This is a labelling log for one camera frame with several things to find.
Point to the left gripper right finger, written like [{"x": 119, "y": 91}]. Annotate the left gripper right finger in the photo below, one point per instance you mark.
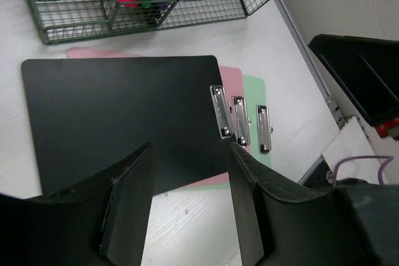
[{"x": 280, "y": 222}]

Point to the metal rail bracket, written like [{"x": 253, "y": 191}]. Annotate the metal rail bracket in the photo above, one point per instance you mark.
[{"x": 335, "y": 110}]

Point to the pink clipboard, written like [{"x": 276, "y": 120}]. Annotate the pink clipboard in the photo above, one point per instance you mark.
[{"x": 232, "y": 79}]

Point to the black clipboard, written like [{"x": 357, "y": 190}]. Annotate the black clipboard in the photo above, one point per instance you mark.
[{"x": 88, "y": 114}]

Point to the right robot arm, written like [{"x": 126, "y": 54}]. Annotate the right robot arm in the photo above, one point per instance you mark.
[{"x": 367, "y": 71}]

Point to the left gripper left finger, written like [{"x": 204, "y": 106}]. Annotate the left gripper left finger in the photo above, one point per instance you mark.
[{"x": 101, "y": 220}]

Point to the green clipboard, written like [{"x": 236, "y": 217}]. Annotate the green clipboard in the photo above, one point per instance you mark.
[{"x": 255, "y": 93}]

